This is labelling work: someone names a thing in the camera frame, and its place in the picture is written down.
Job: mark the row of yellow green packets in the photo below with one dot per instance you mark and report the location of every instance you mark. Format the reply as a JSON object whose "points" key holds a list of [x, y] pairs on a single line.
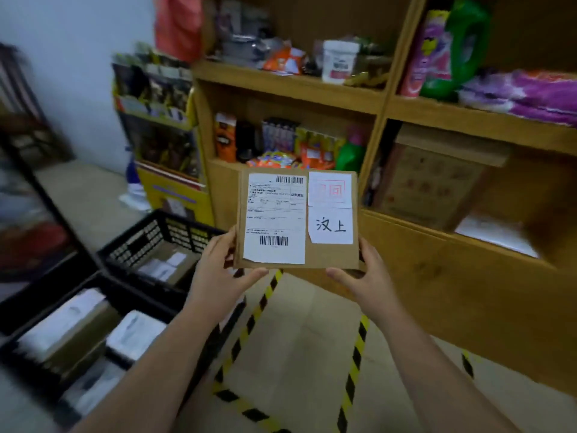
{"points": [[320, 146]]}

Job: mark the wooden cupboard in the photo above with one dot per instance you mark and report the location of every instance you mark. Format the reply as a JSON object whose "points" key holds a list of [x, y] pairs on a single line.
{"points": [[451, 288]]}

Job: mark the pile of grey packets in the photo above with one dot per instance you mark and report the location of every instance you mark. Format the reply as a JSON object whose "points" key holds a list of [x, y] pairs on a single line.
{"points": [[243, 36]]}

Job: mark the green plastic bottle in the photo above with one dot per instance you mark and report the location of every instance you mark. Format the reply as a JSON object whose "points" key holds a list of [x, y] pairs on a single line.
{"points": [[351, 155]]}

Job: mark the pile of orange snack packets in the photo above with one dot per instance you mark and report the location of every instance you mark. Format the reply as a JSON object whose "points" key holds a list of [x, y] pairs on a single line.
{"points": [[270, 161]]}

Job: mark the red plastic bag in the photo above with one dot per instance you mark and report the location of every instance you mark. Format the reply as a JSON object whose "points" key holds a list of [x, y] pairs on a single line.
{"points": [[178, 27]]}

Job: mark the dark upright poles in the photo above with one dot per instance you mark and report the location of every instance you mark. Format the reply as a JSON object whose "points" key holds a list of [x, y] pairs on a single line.
{"points": [[18, 85]]}

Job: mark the row of purple packets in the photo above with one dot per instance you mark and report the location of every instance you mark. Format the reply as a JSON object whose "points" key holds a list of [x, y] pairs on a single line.
{"points": [[279, 135]]}

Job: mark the white foam parcel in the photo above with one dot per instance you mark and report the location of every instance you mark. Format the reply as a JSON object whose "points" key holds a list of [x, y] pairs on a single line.
{"points": [[135, 333]]}

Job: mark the person's left hand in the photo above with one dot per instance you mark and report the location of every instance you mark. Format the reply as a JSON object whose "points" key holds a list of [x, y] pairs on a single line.
{"points": [[216, 284]]}

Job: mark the black snack packet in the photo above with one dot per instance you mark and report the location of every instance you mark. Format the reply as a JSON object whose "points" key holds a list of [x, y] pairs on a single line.
{"points": [[247, 141]]}

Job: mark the orange white snack bag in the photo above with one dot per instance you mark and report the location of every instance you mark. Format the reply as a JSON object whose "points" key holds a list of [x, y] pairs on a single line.
{"points": [[284, 62]]}

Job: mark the white paper stack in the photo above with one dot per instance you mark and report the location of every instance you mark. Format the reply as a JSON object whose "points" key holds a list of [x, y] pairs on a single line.
{"points": [[496, 234]]}

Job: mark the black glass display cabinet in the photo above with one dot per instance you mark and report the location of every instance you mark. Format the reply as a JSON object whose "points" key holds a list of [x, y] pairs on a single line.
{"points": [[27, 238]]}

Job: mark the green detergent bottle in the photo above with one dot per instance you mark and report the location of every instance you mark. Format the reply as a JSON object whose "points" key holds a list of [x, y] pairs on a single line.
{"points": [[469, 45]]}

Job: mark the printed cardboard carton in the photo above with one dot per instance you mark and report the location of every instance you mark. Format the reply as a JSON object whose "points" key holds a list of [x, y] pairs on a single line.
{"points": [[432, 184]]}

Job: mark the yellow cardboard display stand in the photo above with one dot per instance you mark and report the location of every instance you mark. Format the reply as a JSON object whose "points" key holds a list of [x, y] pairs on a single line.
{"points": [[171, 193]]}

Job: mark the person's right hand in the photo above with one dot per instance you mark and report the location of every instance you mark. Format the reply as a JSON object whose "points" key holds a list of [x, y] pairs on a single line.
{"points": [[374, 293]]}

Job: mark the red printed cardboard box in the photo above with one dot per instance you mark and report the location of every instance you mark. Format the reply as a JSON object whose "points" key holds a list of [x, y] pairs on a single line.
{"points": [[329, 257]]}

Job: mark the pink packet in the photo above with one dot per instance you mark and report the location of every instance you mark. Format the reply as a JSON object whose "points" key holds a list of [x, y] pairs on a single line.
{"points": [[421, 58]]}

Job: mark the person's right forearm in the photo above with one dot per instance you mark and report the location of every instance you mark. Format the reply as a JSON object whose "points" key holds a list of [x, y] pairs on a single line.
{"points": [[442, 378]]}

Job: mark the small plain cardboard box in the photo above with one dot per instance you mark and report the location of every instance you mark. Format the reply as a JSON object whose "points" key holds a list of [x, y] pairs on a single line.
{"points": [[76, 329]]}

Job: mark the person's left forearm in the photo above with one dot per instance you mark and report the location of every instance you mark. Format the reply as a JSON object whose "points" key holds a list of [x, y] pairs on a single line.
{"points": [[153, 378]]}

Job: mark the black crate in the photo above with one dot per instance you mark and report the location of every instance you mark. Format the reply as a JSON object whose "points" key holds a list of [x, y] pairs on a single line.
{"points": [[112, 293], [135, 234]]}

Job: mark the purple packaged bags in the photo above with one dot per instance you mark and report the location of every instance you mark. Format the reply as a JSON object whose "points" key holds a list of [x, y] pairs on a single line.
{"points": [[523, 96]]}

